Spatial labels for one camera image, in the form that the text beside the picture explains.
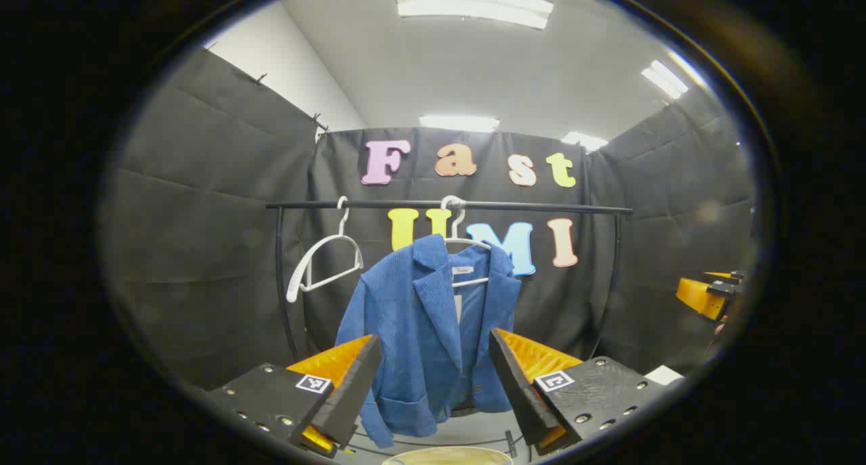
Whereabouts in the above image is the long ceiling light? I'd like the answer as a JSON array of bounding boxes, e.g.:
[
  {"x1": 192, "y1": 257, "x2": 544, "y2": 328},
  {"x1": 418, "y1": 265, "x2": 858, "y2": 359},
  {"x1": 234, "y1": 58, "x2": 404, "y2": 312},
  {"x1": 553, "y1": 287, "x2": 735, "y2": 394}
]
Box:
[
  {"x1": 562, "y1": 131, "x2": 610, "y2": 152},
  {"x1": 641, "y1": 59, "x2": 689, "y2": 100},
  {"x1": 394, "y1": 0, "x2": 554, "y2": 30},
  {"x1": 419, "y1": 115, "x2": 501, "y2": 133}
]

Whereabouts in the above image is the blue corduroy jacket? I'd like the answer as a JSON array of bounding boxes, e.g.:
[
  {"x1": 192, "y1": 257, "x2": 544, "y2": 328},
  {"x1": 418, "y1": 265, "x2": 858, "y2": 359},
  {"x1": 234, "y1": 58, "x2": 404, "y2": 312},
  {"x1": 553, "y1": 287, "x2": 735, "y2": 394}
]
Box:
[{"x1": 335, "y1": 234, "x2": 523, "y2": 449}]

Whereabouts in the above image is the black clothes rack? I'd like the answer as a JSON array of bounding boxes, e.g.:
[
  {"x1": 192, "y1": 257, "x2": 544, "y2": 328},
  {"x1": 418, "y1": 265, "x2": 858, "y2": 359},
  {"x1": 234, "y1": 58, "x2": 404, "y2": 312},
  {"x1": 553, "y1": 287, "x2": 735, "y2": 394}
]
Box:
[{"x1": 266, "y1": 199, "x2": 634, "y2": 459}]

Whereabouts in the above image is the white box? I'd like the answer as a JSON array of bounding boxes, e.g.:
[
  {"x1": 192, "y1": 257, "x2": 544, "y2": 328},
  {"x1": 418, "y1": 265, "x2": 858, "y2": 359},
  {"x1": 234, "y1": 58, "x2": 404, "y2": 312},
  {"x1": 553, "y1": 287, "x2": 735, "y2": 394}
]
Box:
[{"x1": 644, "y1": 365, "x2": 685, "y2": 386}]

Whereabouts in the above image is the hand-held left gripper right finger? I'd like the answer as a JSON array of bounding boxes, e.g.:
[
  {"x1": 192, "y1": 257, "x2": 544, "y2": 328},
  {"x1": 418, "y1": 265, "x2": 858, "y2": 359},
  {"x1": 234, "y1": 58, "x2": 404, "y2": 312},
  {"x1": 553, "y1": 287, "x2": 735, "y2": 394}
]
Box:
[{"x1": 488, "y1": 328, "x2": 684, "y2": 456}]

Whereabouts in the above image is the black backdrop cloth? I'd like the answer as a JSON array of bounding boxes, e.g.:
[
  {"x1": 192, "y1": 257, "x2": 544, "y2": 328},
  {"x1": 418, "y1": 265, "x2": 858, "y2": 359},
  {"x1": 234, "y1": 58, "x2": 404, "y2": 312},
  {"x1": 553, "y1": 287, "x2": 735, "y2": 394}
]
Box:
[{"x1": 101, "y1": 45, "x2": 758, "y2": 391}]

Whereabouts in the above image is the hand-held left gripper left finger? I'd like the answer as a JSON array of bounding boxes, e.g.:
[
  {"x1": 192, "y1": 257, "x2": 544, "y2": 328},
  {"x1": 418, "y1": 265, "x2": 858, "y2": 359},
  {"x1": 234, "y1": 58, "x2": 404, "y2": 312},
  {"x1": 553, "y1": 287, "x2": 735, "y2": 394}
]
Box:
[{"x1": 206, "y1": 334, "x2": 383, "y2": 459}]

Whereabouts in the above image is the round laundry hamper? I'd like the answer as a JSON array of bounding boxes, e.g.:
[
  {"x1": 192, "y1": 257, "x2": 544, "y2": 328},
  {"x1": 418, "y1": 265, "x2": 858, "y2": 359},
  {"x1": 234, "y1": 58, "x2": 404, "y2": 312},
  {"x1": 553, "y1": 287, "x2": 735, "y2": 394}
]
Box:
[{"x1": 381, "y1": 446, "x2": 515, "y2": 465}]

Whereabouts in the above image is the white plastic hanger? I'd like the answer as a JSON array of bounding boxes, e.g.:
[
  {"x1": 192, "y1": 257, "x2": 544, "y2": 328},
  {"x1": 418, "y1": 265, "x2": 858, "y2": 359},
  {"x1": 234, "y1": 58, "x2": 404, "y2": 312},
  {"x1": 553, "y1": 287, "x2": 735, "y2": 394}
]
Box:
[
  {"x1": 286, "y1": 196, "x2": 365, "y2": 304},
  {"x1": 440, "y1": 195, "x2": 493, "y2": 289}
]

